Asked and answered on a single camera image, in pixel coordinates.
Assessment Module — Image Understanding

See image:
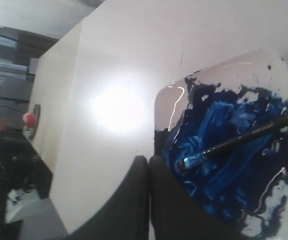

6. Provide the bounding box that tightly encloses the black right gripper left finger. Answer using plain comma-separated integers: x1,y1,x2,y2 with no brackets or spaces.
65,156,150,240

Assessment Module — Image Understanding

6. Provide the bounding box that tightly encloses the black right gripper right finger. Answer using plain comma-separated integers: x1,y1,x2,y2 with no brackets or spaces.
149,156,246,240

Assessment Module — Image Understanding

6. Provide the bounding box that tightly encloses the black paintbrush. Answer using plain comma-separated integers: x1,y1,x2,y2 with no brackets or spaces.
176,113,288,173

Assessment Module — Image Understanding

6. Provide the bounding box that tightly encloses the white plate with blue paint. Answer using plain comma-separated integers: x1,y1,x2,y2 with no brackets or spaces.
150,48,288,240

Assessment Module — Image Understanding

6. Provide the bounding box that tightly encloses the red knob object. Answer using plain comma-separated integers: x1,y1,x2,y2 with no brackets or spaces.
23,104,41,141

